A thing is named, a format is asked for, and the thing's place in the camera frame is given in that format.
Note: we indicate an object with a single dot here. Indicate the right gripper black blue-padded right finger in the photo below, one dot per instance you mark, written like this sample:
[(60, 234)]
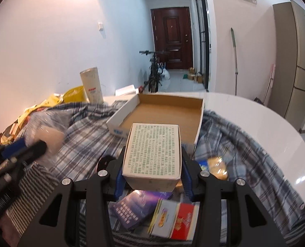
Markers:
[(248, 221)]

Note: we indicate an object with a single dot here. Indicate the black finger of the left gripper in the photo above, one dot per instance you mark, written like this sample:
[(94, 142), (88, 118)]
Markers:
[(23, 153)]

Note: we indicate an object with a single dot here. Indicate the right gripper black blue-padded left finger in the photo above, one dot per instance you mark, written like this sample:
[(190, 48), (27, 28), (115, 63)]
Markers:
[(57, 221)]

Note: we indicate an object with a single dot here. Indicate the gold blue cigarette pack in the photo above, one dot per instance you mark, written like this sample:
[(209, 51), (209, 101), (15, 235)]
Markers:
[(216, 166)]

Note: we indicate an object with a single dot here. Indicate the clear plastic bagged item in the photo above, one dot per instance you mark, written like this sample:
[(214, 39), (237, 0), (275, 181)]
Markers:
[(49, 126)]

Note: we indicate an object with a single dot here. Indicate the red white cigarette pack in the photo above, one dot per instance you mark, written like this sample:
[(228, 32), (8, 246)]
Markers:
[(174, 220)]

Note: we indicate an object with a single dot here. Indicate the white green-text box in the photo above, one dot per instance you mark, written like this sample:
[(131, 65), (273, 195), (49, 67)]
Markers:
[(153, 157)]

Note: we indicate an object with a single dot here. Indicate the black white striped cloth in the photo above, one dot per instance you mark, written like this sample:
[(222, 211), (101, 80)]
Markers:
[(268, 182)]

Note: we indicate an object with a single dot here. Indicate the blue plaid shirt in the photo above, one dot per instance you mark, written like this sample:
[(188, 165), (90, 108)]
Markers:
[(87, 140)]

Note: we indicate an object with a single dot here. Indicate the yellow plastic bag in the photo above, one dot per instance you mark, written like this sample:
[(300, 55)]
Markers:
[(76, 94)]

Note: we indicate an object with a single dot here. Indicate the open cardboard tray box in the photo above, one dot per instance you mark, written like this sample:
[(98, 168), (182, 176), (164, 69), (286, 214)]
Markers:
[(185, 112)]

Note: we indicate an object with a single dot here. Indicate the white cylindrical tube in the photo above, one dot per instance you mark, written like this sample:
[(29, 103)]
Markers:
[(92, 86)]

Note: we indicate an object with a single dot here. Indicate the cardboard boxes by door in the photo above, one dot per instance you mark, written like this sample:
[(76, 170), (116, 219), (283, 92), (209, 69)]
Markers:
[(194, 76)]

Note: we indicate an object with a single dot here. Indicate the white plastic bag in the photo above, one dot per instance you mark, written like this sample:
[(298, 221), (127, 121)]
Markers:
[(164, 74)]

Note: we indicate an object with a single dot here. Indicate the black bicycle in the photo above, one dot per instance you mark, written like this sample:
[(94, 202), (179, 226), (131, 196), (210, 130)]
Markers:
[(154, 78)]

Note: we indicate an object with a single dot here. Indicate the beige refrigerator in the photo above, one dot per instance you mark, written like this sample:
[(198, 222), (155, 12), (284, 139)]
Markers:
[(287, 96)]

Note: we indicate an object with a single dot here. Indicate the dark red entrance door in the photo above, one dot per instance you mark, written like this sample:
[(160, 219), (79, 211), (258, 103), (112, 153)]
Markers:
[(173, 37)]

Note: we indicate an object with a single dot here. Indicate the long-handled mop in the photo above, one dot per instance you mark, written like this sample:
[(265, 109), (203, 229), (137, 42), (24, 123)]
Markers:
[(235, 59)]

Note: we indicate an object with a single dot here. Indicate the white wall switch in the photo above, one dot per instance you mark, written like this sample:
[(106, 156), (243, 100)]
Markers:
[(100, 26)]

